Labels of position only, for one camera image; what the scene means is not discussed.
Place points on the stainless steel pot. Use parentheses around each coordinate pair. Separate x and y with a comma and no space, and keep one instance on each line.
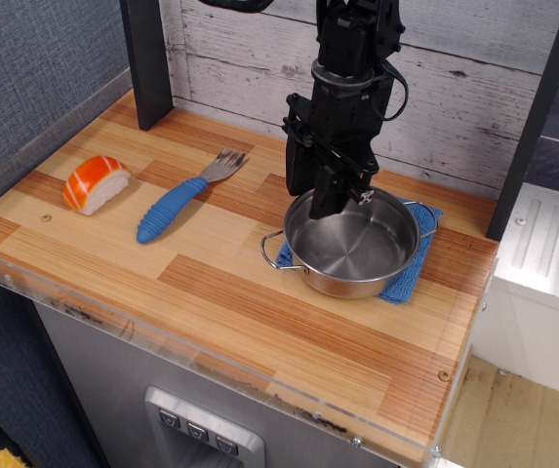
(352,244)

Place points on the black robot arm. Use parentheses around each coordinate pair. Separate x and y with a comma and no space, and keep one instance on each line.
(355,40)

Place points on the black left frame post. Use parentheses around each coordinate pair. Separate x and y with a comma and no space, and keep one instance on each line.
(148,60)

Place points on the silver dispenser button panel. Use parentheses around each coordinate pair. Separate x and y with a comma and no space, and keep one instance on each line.
(189,436)

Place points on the salmon sushi toy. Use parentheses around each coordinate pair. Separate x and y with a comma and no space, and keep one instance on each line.
(93,183)

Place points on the black right frame post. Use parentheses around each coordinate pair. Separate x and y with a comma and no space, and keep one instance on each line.
(543,100)

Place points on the blue cloth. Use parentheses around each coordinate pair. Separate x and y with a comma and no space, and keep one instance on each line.
(406,287)

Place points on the white toy sink unit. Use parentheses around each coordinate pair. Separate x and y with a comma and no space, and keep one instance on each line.
(517,329)

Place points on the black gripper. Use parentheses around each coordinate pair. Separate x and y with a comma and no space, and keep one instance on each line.
(329,146)

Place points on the blue handled metal fork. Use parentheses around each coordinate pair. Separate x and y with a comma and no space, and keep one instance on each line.
(164,212)

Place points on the grey toy fridge cabinet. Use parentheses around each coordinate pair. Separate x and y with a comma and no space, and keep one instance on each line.
(110,373)

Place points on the yellow toy object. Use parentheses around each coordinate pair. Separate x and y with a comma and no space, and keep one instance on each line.
(8,460)

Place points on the black frame post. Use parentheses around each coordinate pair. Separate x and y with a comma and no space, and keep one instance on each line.
(543,100)
(148,60)

